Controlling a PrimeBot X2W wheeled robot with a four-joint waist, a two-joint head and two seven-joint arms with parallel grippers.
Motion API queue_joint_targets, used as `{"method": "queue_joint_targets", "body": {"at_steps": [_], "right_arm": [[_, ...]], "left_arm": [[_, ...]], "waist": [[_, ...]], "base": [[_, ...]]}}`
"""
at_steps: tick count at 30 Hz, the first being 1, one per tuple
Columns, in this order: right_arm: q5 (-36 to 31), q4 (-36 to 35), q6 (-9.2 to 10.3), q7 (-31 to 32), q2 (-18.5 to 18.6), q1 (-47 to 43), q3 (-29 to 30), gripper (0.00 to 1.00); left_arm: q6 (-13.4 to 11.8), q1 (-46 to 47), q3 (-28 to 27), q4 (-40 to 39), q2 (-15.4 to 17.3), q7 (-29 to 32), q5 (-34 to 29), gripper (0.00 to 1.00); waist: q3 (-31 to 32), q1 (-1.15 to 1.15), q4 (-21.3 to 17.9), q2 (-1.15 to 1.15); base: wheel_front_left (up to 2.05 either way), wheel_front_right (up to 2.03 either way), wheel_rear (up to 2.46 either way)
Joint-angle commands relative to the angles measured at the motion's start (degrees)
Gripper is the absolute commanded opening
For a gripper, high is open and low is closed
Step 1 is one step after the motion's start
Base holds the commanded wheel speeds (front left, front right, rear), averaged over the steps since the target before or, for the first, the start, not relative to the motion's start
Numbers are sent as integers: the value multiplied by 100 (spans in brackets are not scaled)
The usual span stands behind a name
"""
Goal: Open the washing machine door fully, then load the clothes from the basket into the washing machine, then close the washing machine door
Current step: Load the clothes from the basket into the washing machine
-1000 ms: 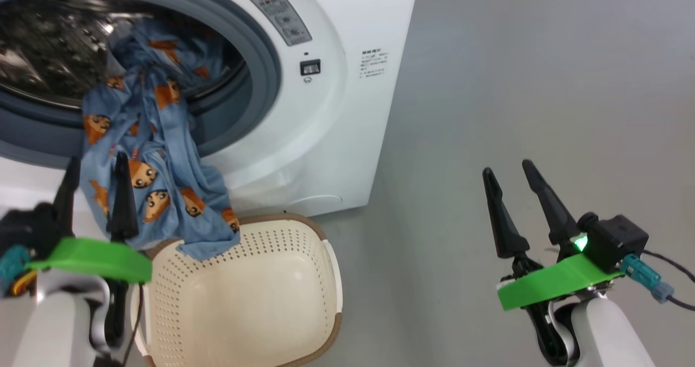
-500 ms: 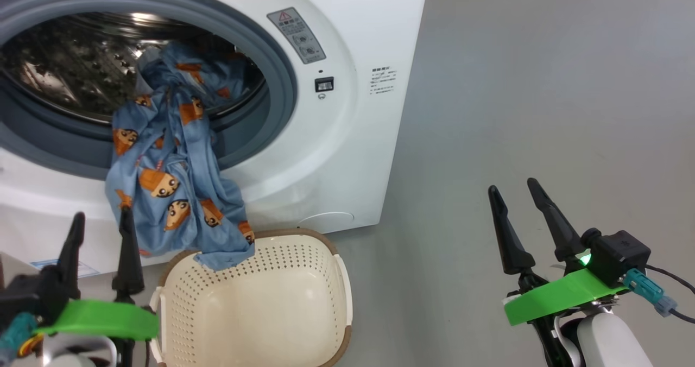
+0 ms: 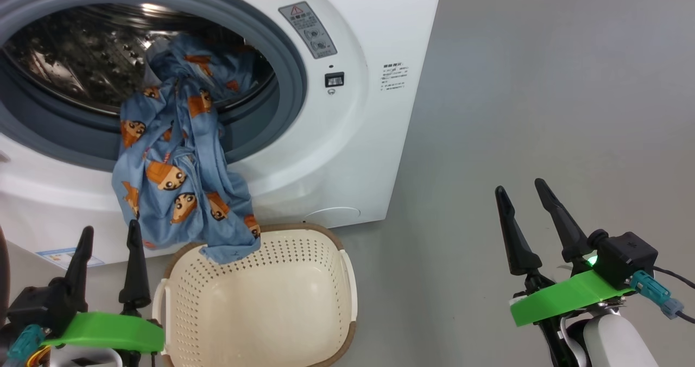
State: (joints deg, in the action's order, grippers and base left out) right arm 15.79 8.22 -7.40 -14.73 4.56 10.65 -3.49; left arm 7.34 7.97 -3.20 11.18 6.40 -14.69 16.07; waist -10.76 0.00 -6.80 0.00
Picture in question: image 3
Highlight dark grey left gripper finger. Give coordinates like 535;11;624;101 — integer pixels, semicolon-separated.
61;226;94;314
118;219;152;313

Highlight grey warning sticker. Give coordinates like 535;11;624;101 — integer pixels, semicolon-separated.
279;1;338;59

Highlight round white filter cover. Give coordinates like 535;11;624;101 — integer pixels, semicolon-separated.
303;207;361;227

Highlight white front-load washing machine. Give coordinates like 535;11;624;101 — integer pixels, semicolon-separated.
0;0;446;271

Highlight teal plug left camera cable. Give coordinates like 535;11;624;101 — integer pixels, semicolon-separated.
4;324;45;367

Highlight blue cartoon print garment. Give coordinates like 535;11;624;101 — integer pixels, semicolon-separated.
111;33;262;264

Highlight blue energy label sticker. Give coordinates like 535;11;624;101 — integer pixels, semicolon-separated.
37;246;105;270

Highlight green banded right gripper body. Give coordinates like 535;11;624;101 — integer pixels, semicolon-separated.
509;269;634;367

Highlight stainless steel washing machine drum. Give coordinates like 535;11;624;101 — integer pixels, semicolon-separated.
0;3;277;119

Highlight teal plug right camera cable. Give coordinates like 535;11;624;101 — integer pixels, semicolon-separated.
630;267;695;324

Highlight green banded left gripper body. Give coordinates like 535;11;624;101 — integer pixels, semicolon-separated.
41;310;166;367

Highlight cream perforated laundry basket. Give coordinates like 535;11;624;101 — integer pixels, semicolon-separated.
152;223;359;367

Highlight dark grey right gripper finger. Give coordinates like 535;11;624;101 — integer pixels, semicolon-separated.
494;186;543;277
534;178;592;265

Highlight teal plug camera cable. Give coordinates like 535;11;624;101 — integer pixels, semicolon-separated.
4;324;45;367
630;267;695;324

